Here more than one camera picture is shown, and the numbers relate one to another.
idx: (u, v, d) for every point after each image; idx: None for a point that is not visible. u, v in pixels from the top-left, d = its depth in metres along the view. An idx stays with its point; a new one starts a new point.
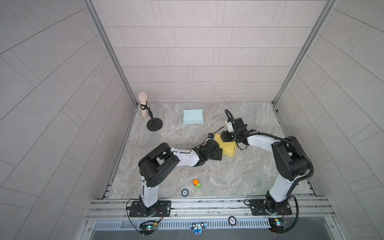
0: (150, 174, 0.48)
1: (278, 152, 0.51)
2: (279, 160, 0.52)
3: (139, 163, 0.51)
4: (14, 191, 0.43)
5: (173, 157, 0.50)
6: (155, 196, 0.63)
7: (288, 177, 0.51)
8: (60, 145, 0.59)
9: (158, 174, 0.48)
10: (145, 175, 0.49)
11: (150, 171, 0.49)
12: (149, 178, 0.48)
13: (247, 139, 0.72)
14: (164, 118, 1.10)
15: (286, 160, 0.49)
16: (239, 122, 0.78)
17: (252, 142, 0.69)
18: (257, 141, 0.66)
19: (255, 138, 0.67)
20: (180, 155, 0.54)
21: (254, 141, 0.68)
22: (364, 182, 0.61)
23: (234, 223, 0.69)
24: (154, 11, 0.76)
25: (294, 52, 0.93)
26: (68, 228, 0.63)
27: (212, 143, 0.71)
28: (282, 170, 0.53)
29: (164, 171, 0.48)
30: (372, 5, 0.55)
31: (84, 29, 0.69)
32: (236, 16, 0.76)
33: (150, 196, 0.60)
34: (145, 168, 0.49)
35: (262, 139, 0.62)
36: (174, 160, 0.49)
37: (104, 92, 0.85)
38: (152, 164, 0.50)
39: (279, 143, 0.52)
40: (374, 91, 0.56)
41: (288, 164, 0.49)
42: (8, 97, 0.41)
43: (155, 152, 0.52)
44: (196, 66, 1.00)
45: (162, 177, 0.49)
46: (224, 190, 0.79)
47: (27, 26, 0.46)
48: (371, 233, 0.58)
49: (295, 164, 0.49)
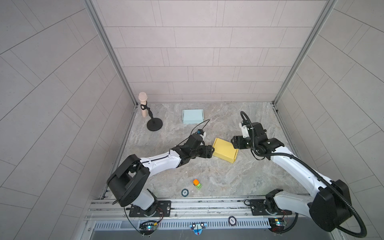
0: (121, 195, 0.43)
1: (325, 203, 0.40)
2: (323, 210, 0.42)
3: (109, 183, 0.46)
4: (15, 191, 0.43)
5: (142, 171, 0.45)
6: (149, 199, 0.62)
7: (325, 226, 0.43)
8: (60, 145, 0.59)
9: (127, 192, 0.43)
10: (117, 195, 0.43)
11: (120, 190, 0.44)
12: (120, 199, 0.43)
13: (274, 158, 0.57)
14: (164, 118, 1.10)
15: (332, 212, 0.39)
16: (258, 129, 0.63)
17: (279, 163, 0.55)
18: (287, 166, 0.53)
19: (286, 161, 0.52)
20: (152, 165, 0.49)
21: (285, 163, 0.53)
22: (364, 182, 0.61)
23: (234, 223, 0.69)
24: (154, 11, 0.76)
25: (294, 52, 0.93)
26: (68, 228, 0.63)
27: (195, 138, 0.65)
28: (318, 217, 0.44)
29: (134, 188, 0.43)
30: (372, 5, 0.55)
31: (84, 29, 0.69)
32: (236, 16, 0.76)
33: (141, 203, 0.58)
34: (115, 187, 0.44)
35: (298, 170, 0.48)
36: (142, 174, 0.44)
37: (104, 92, 0.85)
38: (121, 181, 0.46)
39: (326, 192, 0.40)
40: (374, 91, 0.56)
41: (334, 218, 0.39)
42: (8, 96, 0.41)
43: (122, 168, 0.46)
44: (196, 66, 1.00)
45: (134, 194, 0.44)
46: (224, 190, 0.79)
47: (28, 26, 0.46)
48: (371, 233, 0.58)
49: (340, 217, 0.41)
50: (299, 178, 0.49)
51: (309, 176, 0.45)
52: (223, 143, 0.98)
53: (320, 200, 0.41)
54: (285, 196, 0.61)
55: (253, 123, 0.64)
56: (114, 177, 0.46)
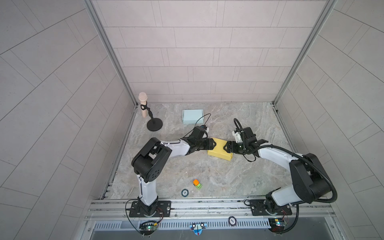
0: (146, 170, 0.49)
1: (297, 171, 0.46)
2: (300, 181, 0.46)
3: (133, 162, 0.51)
4: (15, 191, 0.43)
5: (166, 148, 0.52)
6: (154, 195, 0.64)
7: (309, 201, 0.45)
8: (60, 145, 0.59)
9: (154, 167, 0.49)
10: (142, 171, 0.49)
11: (145, 166, 0.49)
12: (146, 174, 0.48)
13: (259, 152, 0.66)
14: (164, 118, 1.10)
15: (306, 182, 0.44)
16: (248, 132, 0.73)
17: (264, 155, 0.64)
18: (269, 155, 0.61)
19: (266, 151, 0.62)
20: (170, 145, 0.56)
21: (266, 154, 0.62)
22: (365, 182, 0.60)
23: (234, 224, 0.69)
24: (154, 11, 0.76)
25: (293, 52, 0.93)
26: (68, 228, 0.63)
27: (199, 129, 0.74)
28: (302, 194, 0.47)
29: (159, 163, 0.49)
30: (372, 5, 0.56)
31: (84, 29, 0.69)
32: (236, 16, 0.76)
33: (149, 194, 0.60)
34: (140, 165, 0.50)
35: (277, 154, 0.57)
36: (166, 151, 0.51)
37: (104, 92, 0.85)
38: (146, 159, 0.51)
39: (298, 162, 0.47)
40: (374, 91, 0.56)
41: (308, 186, 0.44)
42: (8, 97, 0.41)
43: (146, 147, 0.52)
44: (196, 67, 1.00)
45: (158, 169, 0.50)
46: (224, 190, 0.79)
47: (28, 26, 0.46)
48: (371, 233, 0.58)
49: (315, 186, 0.44)
50: (282, 162, 0.55)
51: (285, 156, 0.53)
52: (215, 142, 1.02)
53: (294, 170, 0.47)
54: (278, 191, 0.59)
55: (244, 128, 0.75)
56: (139, 156, 0.52)
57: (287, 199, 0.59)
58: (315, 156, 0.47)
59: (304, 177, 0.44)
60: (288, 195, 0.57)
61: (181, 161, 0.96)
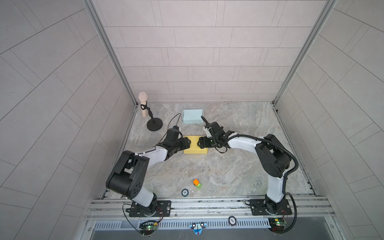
0: (126, 187, 0.44)
1: (263, 153, 0.52)
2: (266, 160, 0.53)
3: (109, 183, 0.45)
4: (15, 191, 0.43)
5: (142, 159, 0.48)
6: (149, 195, 0.63)
7: (277, 175, 0.52)
8: (60, 145, 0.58)
9: (134, 182, 0.45)
10: (122, 190, 0.44)
11: (123, 184, 0.45)
12: (127, 191, 0.44)
13: (229, 143, 0.70)
14: (164, 118, 1.10)
15: (271, 160, 0.50)
16: (215, 126, 0.76)
17: (233, 145, 0.69)
18: (238, 144, 0.66)
19: (235, 141, 0.67)
20: (147, 154, 0.54)
21: (235, 143, 0.67)
22: (364, 182, 0.61)
23: (234, 223, 0.69)
24: (154, 11, 0.75)
25: (294, 52, 0.93)
26: (68, 228, 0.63)
27: (174, 131, 0.72)
28: (270, 171, 0.54)
29: (138, 176, 0.45)
30: (372, 5, 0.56)
31: (84, 29, 0.69)
32: (236, 16, 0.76)
33: (142, 200, 0.58)
34: (118, 184, 0.45)
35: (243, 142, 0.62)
36: (143, 161, 0.47)
37: (104, 92, 0.85)
38: (122, 176, 0.47)
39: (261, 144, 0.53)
40: (375, 91, 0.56)
41: (274, 163, 0.50)
42: (8, 97, 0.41)
43: (120, 164, 0.48)
44: (196, 66, 1.00)
45: (139, 182, 0.46)
46: (224, 190, 0.79)
47: (28, 26, 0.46)
48: (371, 233, 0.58)
49: (279, 160, 0.51)
50: (248, 147, 0.61)
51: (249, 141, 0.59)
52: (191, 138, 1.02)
53: (260, 152, 0.53)
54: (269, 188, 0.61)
55: (211, 123, 0.78)
56: (114, 175, 0.47)
57: (275, 190, 0.61)
58: (274, 135, 0.55)
59: (268, 155, 0.51)
60: (272, 183, 0.61)
61: (181, 161, 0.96)
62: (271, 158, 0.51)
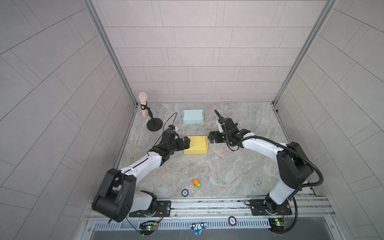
0: (113, 211, 0.41)
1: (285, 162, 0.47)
2: (287, 171, 0.48)
3: (95, 206, 0.43)
4: (15, 191, 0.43)
5: (129, 179, 0.44)
6: (146, 199, 0.61)
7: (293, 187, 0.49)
8: (60, 145, 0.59)
9: (120, 206, 0.41)
10: (109, 214, 0.42)
11: (110, 208, 0.42)
12: (115, 215, 0.41)
13: (243, 143, 0.66)
14: (164, 118, 1.10)
15: (293, 171, 0.46)
16: (229, 123, 0.71)
17: (248, 146, 0.64)
18: (255, 146, 0.61)
19: (253, 143, 0.61)
20: (136, 171, 0.48)
21: (253, 145, 0.62)
22: (364, 182, 0.61)
23: (234, 223, 0.69)
24: (154, 11, 0.76)
25: (294, 52, 0.93)
26: (68, 228, 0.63)
27: (169, 133, 0.67)
28: (287, 181, 0.50)
29: (125, 199, 0.42)
30: (372, 5, 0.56)
31: (84, 29, 0.69)
32: (236, 16, 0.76)
33: (139, 206, 0.57)
34: (105, 206, 0.42)
35: (262, 145, 0.57)
36: (130, 182, 0.43)
37: (104, 92, 0.85)
38: (109, 199, 0.43)
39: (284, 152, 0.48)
40: (374, 91, 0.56)
41: (295, 175, 0.46)
42: (8, 97, 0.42)
43: (104, 185, 0.44)
44: (196, 66, 1.00)
45: (127, 202, 0.43)
46: (224, 190, 0.79)
47: (28, 26, 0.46)
48: (370, 233, 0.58)
49: (300, 172, 0.47)
50: (266, 151, 0.56)
51: (270, 146, 0.54)
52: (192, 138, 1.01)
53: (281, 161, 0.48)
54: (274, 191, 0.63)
55: (225, 120, 0.72)
56: (100, 198, 0.43)
57: (282, 195, 0.60)
58: (297, 145, 0.49)
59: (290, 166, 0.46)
60: (282, 190, 0.58)
61: (181, 161, 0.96)
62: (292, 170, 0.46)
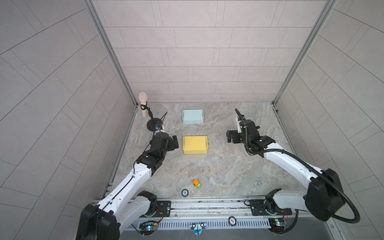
0: None
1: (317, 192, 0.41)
2: (317, 200, 0.43)
3: None
4: (14, 191, 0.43)
5: (107, 218, 0.39)
6: (144, 204, 0.60)
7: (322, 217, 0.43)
8: (60, 145, 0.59)
9: None
10: None
11: None
12: None
13: (266, 154, 0.59)
14: (164, 118, 1.10)
15: (324, 202, 0.41)
16: (251, 127, 0.64)
17: (272, 158, 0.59)
18: (281, 160, 0.53)
19: (279, 156, 0.53)
20: (117, 200, 0.43)
21: (279, 159, 0.54)
22: (364, 182, 0.61)
23: (234, 224, 0.69)
24: (154, 11, 0.76)
25: (294, 52, 0.93)
26: (68, 228, 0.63)
27: (160, 138, 0.60)
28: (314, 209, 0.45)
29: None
30: (372, 5, 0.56)
31: (84, 29, 0.69)
32: (236, 16, 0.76)
33: (139, 213, 0.58)
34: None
35: (290, 163, 0.50)
36: (109, 222, 0.38)
37: (104, 92, 0.85)
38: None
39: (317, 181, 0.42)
40: (374, 91, 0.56)
41: (327, 207, 0.41)
42: (8, 97, 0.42)
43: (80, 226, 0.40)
44: (195, 66, 1.00)
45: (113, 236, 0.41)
46: (224, 190, 0.79)
47: (28, 26, 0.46)
48: (370, 233, 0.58)
49: (332, 204, 0.42)
50: (293, 171, 0.50)
51: (300, 168, 0.47)
52: (192, 138, 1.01)
53: (312, 188, 0.43)
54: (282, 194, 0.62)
55: (248, 123, 0.64)
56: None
57: (288, 202, 0.58)
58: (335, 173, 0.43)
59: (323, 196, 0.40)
60: (292, 200, 0.56)
61: (181, 161, 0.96)
62: (324, 200, 0.41)
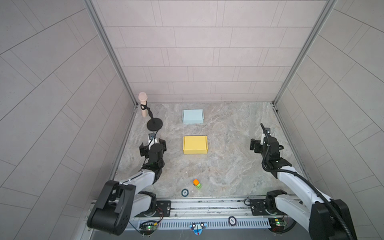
0: (112, 223, 0.41)
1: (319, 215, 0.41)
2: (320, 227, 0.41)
3: (90, 220, 0.41)
4: (15, 191, 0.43)
5: (128, 188, 0.46)
6: (145, 198, 0.61)
7: None
8: (60, 145, 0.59)
9: (121, 215, 0.41)
10: (107, 226, 0.40)
11: (111, 218, 0.41)
12: (114, 227, 0.40)
13: (279, 174, 0.61)
14: (164, 118, 1.10)
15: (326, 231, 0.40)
16: (274, 146, 0.64)
17: (284, 179, 0.58)
18: (290, 181, 0.55)
19: (288, 177, 0.56)
20: (133, 182, 0.51)
21: (288, 180, 0.56)
22: (364, 182, 0.61)
23: (234, 223, 0.69)
24: (154, 11, 0.76)
25: (294, 52, 0.93)
26: (68, 228, 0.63)
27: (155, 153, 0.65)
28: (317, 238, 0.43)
29: (127, 207, 0.43)
30: (372, 5, 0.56)
31: (84, 29, 0.69)
32: (236, 16, 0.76)
33: (139, 209, 0.56)
34: (102, 221, 0.41)
35: (299, 185, 0.51)
36: (130, 190, 0.45)
37: (104, 92, 0.85)
38: (108, 211, 0.43)
39: (322, 206, 0.42)
40: (374, 91, 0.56)
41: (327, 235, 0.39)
42: (8, 97, 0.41)
43: (104, 196, 0.44)
44: (195, 67, 1.01)
45: (126, 215, 0.43)
46: (224, 190, 0.79)
47: (28, 26, 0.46)
48: (371, 232, 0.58)
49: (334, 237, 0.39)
50: (301, 194, 0.51)
51: (308, 191, 0.48)
52: (192, 138, 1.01)
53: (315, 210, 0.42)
54: (285, 199, 0.61)
55: (271, 141, 0.65)
56: (97, 211, 0.42)
57: (288, 210, 0.58)
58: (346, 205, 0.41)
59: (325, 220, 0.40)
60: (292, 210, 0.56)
61: (181, 161, 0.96)
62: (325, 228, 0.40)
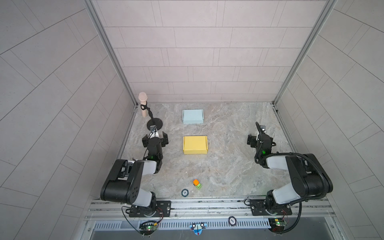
0: (124, 192, 0.44)
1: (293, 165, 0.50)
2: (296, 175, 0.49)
3: (103, 192, 0.44)
4: (15, 191, 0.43)
5: (137, 163, 0.49)
6: (147, 194, 0.62)
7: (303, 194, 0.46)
8: (60, 145, 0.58)
9: (132, 184, 0.45)
10: (120, 196, 0.43)
11: (122, 189, 0.44)
12: (126, 196, 0.43)
13: (267, 161, 0.70)
14: (164, 118, 1.10)
15: (300, 175, 0.46)
16: (266, 143, 0.72)
17: (271, 164, 0.67)
18: (275, 163, 0.65)
19: (271, 159, 0.67)
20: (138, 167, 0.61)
21: (273, 163, 0.66)
22: (364, 182, 0.61)
23: (234, 223, 0.69)
24: (154, 11, 0.76)
25: (294, 52, 0.93)
26: (68, 228, 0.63)
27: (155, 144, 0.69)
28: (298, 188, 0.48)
29: (136, 179, 0.46)
30: (372, 5, 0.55)
31: (84, 29, 0.69)
32: (236, 16, 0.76)
33: (141, 202, 0.57)
34: (114, 192, 0.44)
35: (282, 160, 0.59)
36: (139, 164, 0.49)
37: (104, 92, 0.85)
38: (118, 184, 0.45)
39: (295, 158, 0.50)
40: (374, 91, 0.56)
41: (302, 177, 0.46)
42: (8, 97, 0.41)
43: (114, 173, 0.47)
44: (195, 66, 1.00)
45: (136, 187, 0.46)
46: (224, 190, 0.79)
47: (28, 26, 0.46)
48: (371, 233, 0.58)
49: (309, 178, 0.46)
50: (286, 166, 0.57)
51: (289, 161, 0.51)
52: (192, 138, 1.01)
53: (291, 166, 0.51)
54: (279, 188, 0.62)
55: (264, 139, 0.74)
56: (109, 183, 0.46)
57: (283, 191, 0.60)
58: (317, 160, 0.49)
59: (299, 170, 0.47)
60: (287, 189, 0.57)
61: (181, 161, 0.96)
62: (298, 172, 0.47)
